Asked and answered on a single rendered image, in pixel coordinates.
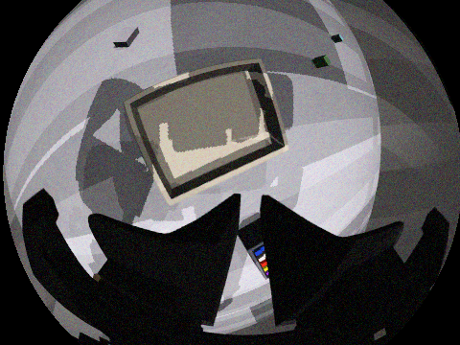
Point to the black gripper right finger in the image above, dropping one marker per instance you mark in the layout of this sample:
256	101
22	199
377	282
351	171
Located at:
304	260

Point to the small green cube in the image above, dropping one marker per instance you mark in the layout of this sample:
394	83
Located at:
319	62

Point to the red fuse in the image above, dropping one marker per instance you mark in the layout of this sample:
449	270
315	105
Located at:
263	263

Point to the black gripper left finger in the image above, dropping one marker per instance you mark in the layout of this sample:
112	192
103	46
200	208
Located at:
195	257

